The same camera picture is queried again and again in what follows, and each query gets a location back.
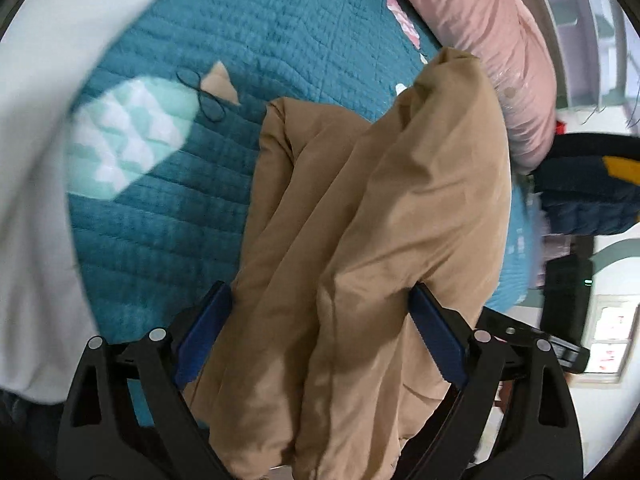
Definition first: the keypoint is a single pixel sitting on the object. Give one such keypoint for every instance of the white headboard shelf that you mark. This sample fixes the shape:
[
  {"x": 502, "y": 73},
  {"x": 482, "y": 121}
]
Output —
[{"x": 575, "y": 30}]

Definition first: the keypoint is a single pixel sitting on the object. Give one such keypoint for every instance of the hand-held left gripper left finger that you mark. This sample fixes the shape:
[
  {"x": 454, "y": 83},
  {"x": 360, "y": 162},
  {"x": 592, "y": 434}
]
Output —
[{"x": 200, "y": 340}]

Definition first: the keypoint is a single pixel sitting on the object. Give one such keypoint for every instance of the dark cloth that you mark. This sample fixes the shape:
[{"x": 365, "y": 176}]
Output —
[{"x": 22, "y": 435}]

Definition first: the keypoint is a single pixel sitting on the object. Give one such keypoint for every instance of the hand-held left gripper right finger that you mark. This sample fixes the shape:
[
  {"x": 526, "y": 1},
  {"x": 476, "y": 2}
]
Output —
[{"x": 440, "y": 340}]

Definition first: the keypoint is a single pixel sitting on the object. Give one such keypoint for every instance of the dark navy jacket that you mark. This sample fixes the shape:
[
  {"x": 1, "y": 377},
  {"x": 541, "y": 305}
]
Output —
[{"x": 580, "y": 195}]

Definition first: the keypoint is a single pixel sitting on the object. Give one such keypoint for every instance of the white framed panel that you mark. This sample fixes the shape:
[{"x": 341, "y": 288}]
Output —
[{"x": 612, "y": 340}]

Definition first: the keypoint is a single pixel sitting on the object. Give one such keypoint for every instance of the tan jacket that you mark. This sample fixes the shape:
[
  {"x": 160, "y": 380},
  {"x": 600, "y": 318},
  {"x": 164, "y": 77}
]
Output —
[{"x": 370, "y": 220}]

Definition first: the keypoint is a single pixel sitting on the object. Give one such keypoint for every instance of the black device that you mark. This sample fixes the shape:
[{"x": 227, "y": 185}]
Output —
[{"x": 567, "y": 290}]

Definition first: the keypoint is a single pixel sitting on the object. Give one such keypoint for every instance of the white cloth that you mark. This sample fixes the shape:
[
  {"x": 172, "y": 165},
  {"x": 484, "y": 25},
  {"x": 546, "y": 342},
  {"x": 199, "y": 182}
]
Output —
[{"x": 45, "y": 110}]

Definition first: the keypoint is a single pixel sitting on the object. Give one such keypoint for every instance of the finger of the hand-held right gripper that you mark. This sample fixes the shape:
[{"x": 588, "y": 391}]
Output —
[{"x": 570, "y": 355}]

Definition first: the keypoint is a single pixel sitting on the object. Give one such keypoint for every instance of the teal quilted blanket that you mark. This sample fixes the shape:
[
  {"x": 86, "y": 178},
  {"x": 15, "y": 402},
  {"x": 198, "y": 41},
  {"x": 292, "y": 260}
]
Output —
[{"x": 280, "y": 25}]

